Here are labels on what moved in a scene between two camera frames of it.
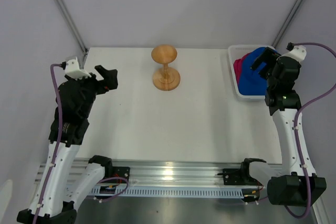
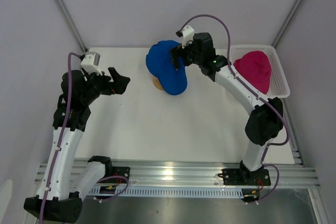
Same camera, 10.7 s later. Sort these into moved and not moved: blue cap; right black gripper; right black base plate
Moved: blue cap; right black gripper
Not moved: right black base plate
